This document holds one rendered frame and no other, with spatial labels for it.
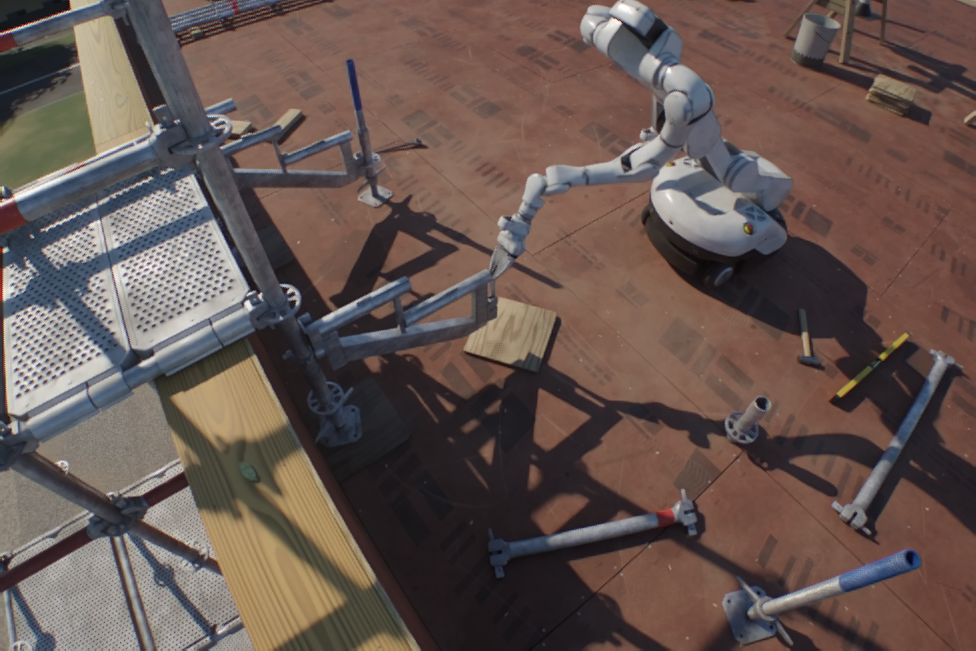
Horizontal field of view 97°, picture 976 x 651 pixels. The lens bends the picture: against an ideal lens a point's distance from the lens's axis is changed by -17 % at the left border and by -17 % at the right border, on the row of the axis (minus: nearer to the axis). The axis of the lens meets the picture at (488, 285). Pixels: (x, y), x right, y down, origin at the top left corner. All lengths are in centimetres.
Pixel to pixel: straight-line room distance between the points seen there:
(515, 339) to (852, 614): 150
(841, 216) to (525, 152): 183
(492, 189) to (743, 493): 184
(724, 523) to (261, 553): 143
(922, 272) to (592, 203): 179
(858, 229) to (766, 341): 111
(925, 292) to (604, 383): 181
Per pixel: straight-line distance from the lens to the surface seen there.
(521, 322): 211
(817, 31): 488
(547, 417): 191
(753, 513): 198
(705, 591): 185
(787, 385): 229
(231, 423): 125
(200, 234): 161
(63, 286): 172
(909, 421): 245
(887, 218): 347
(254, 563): 112
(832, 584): 145
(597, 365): 205
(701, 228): 223
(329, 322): 147
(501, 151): 303
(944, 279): 330
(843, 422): 233
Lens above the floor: 171
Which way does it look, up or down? 49 degrees down
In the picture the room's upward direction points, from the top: straight up
